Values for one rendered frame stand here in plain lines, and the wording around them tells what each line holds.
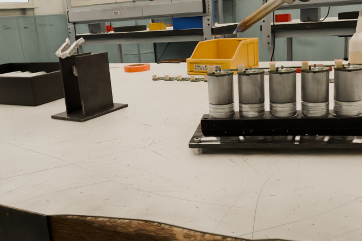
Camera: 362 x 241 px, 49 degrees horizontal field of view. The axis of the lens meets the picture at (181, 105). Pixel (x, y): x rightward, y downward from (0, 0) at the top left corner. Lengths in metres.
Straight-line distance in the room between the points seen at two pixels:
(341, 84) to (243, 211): 0.16
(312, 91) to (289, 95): 0.02
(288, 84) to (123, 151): 0.16
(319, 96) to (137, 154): 0.17
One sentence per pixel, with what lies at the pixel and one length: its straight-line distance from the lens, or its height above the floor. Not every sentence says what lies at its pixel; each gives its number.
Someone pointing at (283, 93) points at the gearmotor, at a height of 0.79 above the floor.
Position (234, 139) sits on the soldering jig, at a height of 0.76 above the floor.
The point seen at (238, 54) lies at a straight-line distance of 0.75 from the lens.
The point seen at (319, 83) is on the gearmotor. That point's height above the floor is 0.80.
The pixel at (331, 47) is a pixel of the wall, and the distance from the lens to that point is 4.86.
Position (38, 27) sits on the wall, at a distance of 6.14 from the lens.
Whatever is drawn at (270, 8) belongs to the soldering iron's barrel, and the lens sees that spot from 0.30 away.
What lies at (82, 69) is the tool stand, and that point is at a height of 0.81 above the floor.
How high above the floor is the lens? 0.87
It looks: 13 degrees down
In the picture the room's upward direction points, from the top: 4 degrees counter-clockwise
